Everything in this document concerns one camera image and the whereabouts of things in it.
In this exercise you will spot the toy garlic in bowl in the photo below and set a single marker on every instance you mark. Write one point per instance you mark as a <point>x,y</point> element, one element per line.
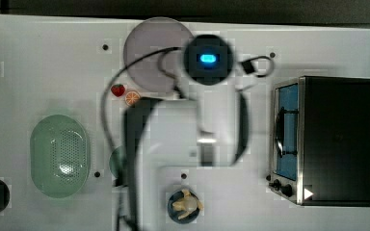
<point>187,204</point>

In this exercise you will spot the blue bowl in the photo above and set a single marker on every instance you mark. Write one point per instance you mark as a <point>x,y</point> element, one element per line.
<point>173,214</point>

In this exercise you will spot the toy strawberry near plate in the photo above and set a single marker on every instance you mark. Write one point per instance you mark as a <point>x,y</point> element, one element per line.
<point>118,90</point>

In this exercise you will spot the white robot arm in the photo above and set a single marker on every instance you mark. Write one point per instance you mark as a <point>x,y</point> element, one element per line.
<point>207,127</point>

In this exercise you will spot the grey round plate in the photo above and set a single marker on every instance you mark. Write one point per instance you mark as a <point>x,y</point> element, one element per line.
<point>149,38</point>

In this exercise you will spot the black toaster oven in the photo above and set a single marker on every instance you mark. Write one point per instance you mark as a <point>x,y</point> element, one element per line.
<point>320,150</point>

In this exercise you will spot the green oval strainer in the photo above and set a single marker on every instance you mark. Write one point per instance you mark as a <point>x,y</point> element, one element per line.
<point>60,156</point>

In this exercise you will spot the toy orange slice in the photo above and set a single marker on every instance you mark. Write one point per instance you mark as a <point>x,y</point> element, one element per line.
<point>131,97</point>

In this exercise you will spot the teal mug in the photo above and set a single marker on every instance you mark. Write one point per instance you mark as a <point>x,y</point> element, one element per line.
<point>117,162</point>

